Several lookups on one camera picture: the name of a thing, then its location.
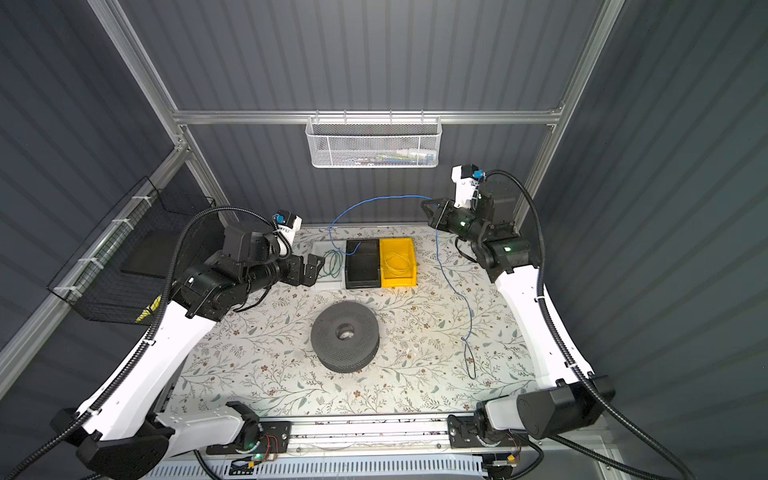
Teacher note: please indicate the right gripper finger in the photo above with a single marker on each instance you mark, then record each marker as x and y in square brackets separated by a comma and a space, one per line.
[427, 216]
[430, 203]

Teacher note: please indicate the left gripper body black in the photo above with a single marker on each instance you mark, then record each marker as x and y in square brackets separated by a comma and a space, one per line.
[291, 270]

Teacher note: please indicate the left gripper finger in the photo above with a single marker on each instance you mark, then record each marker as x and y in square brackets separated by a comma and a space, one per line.
[315, 260]
[310, 275]

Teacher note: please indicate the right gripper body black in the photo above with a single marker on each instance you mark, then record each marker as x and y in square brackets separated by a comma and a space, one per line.
[457, 222]

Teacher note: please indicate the grey perforated spool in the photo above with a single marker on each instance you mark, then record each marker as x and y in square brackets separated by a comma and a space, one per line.
[345, 337]

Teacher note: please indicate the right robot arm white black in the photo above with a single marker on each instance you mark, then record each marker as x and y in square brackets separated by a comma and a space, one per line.
[559, 402]

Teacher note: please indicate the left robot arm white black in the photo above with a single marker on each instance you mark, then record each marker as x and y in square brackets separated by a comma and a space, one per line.
[116, 432]

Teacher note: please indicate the white plastic bin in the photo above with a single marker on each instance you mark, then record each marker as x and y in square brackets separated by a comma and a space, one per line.
[332, 274]

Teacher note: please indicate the black plastic bin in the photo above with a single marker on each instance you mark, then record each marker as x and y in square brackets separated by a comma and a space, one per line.
[362, 264]

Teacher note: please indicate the yellow plastic bin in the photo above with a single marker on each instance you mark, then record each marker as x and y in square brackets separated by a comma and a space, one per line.
[398, 265]

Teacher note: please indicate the black pad in basket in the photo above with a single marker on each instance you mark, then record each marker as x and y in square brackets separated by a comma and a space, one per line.
[152, 254]

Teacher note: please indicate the yellow black item in basket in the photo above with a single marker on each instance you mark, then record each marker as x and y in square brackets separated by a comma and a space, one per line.
[148, 311]

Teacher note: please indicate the white vented strip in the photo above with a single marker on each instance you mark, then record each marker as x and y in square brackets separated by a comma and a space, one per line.
[439, 466]

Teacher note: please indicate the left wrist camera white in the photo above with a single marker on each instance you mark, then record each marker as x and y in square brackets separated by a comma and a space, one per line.
[288, 224]

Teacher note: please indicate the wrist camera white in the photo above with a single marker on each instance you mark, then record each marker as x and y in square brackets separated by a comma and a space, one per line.
[288, 224]
[466, 179]

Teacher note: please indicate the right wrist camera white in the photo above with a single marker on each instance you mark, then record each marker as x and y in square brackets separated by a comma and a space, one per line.
[466, 179]

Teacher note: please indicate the white wire mesh basket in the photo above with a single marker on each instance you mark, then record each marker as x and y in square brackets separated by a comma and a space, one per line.
[367, 145]

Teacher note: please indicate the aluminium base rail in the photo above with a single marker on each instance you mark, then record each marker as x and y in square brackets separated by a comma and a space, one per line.
[400, 435]

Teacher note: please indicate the black wire basket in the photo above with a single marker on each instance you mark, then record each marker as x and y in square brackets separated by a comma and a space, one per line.
[91, 282]

